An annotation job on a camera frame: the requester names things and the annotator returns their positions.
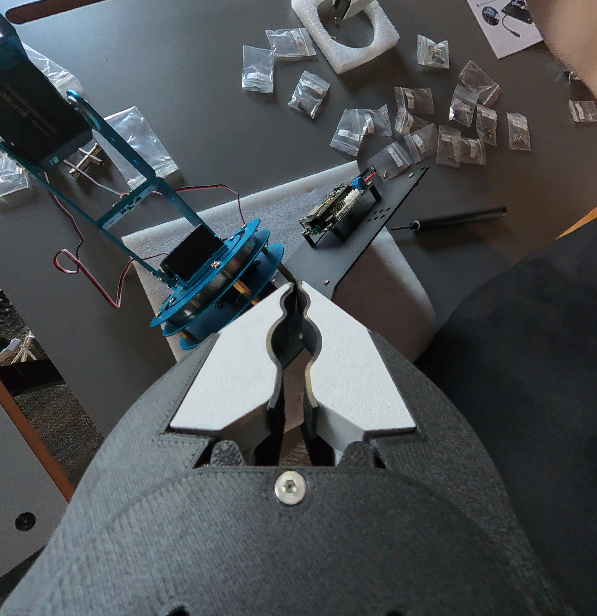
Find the group of small screw bags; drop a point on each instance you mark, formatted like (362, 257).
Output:
(257, 67)

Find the small metal cross wrench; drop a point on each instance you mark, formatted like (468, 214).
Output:
(86, 161)

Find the blue toy robot arm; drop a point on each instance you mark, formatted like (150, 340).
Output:
(240, 248)

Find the green circuit board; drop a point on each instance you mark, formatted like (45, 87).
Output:
(327, 209)

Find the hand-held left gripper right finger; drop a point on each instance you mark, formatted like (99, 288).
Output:
(361, 380)

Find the printed instruction sheet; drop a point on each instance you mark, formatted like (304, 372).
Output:
(505, 38)

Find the black screwdriver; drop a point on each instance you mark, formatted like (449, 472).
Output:
(462, 217)

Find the grey side table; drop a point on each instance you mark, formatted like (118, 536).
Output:
(14, 457)

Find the person's right forearm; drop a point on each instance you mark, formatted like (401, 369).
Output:
(582, 38)

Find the black metal base plate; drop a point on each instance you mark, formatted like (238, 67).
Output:
(361, 236)

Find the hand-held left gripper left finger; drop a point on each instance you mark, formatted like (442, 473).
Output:
(226, 375)

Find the white foam block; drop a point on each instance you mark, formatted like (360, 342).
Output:
(346, 60)

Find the grey foam sheet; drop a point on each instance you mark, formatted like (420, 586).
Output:
(375, 298)

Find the crumpled clear plastic bag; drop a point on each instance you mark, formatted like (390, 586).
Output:
(7, 173)
(53, 67)

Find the large empty zip bag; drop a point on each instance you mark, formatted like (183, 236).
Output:
(144, 149)

